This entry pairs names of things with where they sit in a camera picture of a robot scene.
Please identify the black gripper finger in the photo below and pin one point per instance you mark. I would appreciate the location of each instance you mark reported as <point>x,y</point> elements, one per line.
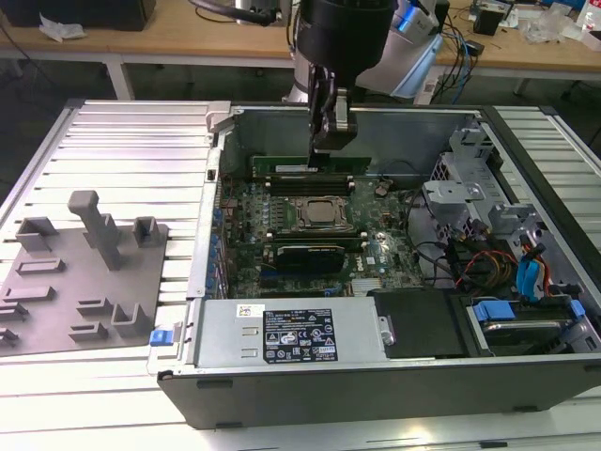
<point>346,119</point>
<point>321,108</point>

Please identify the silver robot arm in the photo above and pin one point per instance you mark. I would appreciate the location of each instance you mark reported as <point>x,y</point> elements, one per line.
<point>404,63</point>

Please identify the black RAM slot bank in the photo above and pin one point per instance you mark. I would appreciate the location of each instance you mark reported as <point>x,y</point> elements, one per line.
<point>310,189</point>
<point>319,237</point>

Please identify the round coin battery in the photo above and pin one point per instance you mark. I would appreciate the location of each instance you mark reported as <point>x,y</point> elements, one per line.
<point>381,189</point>

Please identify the white tag with code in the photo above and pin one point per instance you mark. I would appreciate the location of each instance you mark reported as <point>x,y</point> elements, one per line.
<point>426,90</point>

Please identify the silver CPU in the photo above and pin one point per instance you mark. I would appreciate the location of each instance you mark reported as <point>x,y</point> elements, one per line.
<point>321,212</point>

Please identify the black upright box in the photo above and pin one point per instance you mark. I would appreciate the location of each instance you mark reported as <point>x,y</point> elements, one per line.
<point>445,16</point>

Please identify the green motherboard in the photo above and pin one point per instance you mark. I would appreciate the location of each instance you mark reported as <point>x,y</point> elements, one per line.
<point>375,225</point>

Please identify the grey metal drive cage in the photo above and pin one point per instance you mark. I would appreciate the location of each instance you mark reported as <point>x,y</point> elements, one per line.
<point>451,197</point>

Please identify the small black adapter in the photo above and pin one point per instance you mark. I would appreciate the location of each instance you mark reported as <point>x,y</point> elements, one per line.
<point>474,48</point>

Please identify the black graphics card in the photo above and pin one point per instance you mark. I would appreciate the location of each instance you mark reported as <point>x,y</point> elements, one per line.
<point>310,258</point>

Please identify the small black cube box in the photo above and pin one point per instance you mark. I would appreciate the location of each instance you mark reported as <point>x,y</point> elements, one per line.
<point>488,21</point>

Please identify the small silver heat sink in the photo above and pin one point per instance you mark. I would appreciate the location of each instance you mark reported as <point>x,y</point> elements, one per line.
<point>366,286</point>

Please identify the clear plastic bags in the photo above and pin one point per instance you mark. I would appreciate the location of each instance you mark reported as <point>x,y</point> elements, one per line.
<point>554,28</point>

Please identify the black plastic shroud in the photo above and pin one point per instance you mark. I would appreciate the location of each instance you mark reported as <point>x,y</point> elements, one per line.
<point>418,324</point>

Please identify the grey power supply with label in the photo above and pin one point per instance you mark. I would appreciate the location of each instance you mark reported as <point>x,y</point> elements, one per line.
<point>225,333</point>

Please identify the large black flat box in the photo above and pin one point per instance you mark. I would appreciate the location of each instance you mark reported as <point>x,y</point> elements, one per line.
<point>94,14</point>

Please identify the red and white box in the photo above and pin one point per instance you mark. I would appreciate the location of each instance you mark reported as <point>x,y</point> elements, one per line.
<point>592,19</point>

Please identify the hard disk in blue carrier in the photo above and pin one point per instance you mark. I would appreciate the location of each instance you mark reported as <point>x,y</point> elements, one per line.
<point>516,329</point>

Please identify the crumpled white paper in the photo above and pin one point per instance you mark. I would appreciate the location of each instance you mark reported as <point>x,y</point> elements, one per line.
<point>61,28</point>

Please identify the black PC case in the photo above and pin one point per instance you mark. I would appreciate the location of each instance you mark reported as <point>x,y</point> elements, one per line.
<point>375,394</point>

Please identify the blue plastic case latch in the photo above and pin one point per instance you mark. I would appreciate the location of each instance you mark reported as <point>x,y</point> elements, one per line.
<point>160,338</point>

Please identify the grey parts rack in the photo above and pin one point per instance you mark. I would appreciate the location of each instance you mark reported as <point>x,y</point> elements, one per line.
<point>70,291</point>

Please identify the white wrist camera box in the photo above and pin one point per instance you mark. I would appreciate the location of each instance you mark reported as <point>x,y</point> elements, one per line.
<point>422,20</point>

